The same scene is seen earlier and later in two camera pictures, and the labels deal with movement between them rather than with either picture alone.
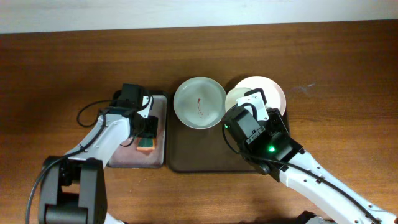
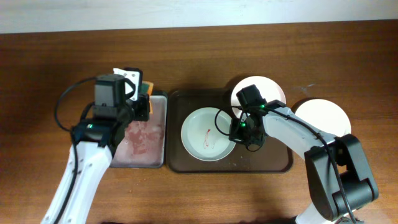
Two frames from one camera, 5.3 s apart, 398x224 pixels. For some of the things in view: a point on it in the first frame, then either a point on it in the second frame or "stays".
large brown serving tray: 189,150 stays
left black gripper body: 148,127 to 142,108
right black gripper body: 276,124 to 242,132
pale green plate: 199,102 to 205,134
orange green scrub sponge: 145,144 to 146,89
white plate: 233,94 to 324,116
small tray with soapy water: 129,157 stays
